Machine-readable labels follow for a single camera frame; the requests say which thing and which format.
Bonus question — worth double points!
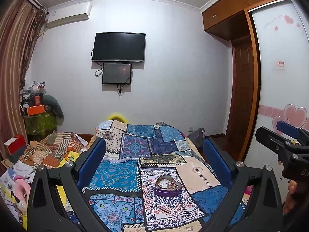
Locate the blue patchwork blanket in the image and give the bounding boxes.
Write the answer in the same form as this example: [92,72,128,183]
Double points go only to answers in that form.
[65,120,249,232]

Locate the flat orange box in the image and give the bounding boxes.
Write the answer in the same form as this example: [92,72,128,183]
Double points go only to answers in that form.
[26,105,45,116]

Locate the pink plush toy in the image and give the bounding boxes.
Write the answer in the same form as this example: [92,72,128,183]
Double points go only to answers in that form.
[13,176,31,199]

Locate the black wall television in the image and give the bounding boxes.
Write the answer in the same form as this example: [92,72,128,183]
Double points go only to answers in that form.
[91,32,146,63]

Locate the brown beaded bracelet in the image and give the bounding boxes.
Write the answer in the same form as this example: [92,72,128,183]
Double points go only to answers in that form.
[157,182,178,190]

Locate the cartoon print sheet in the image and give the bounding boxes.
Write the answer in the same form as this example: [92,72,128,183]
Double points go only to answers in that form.
[0,161,37,232]

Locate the yellow plastic object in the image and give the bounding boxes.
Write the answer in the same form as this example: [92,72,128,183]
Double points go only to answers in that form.
[107,112,128,123]

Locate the black and white plush toy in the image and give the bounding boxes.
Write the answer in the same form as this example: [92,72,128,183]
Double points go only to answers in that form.
[20,80,47,97]

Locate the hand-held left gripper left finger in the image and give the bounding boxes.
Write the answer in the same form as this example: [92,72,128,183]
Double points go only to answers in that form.
[26,137,124,232]

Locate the grey and pink bag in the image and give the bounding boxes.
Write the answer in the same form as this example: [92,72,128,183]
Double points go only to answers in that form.
[187,128,206,148]

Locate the yellow cloth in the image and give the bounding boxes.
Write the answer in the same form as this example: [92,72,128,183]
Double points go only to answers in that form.
[55,185,73,212]

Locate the red and white box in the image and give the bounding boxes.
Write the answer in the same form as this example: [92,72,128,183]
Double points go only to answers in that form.
[3,134,27,155]

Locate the small black wall monitor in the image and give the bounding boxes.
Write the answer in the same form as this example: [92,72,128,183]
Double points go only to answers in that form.
[102,62,132,85]

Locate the purple heart-shaped tin box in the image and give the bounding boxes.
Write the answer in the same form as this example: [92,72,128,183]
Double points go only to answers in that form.
[154,175,182,197]

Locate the white heart-print sliding door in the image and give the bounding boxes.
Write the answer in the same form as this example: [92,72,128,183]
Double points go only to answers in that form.
[250,0,309,165]

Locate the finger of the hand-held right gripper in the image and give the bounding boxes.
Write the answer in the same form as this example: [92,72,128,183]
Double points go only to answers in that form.
[255,126,294,157]
[276,120,309,145]

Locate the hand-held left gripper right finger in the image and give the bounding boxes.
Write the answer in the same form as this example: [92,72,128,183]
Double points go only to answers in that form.
[200,137,283,232]

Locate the brown striped curtain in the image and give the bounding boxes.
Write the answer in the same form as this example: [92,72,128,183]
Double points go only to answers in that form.
[0,0,48,172]

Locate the orange striped blanket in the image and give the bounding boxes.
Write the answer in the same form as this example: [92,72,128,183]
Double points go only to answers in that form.
[19,132,88,168]

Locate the wooden wardrobe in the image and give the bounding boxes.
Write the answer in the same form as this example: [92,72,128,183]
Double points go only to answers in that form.
[200,0,292,148]

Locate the brown wooden door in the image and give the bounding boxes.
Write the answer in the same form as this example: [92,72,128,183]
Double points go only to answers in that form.
[226,35,259,139]

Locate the green patterned cloth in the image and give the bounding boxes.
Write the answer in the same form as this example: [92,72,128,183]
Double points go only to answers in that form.
[23,112,58,136]

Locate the white air conditioner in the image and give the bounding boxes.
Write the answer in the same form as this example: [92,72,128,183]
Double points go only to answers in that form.
[47,2,92,28]

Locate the person's right hand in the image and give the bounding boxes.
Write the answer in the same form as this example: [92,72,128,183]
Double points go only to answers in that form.
[283,179,309,215]

